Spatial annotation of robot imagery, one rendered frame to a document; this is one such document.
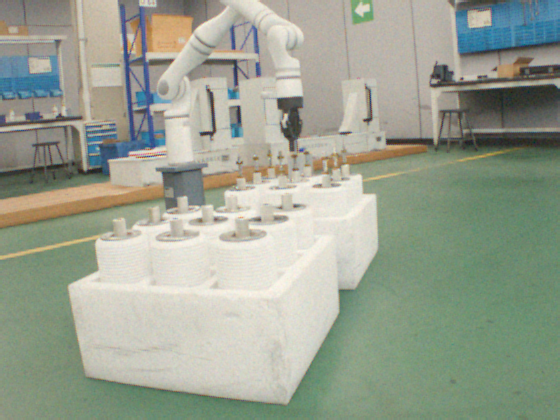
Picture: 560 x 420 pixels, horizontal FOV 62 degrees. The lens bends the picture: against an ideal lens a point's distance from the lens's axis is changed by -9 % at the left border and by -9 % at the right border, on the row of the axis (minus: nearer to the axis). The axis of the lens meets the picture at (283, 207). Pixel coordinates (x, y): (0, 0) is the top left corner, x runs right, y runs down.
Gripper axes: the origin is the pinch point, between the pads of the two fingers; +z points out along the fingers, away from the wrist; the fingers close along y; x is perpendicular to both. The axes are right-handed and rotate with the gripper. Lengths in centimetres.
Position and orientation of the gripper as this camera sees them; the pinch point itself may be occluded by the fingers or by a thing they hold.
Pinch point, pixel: (293, 146)
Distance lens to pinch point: 144.8
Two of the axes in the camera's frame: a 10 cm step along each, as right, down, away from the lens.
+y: 3.6, -1.8, 9.1
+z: 0.8, 9.8, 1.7
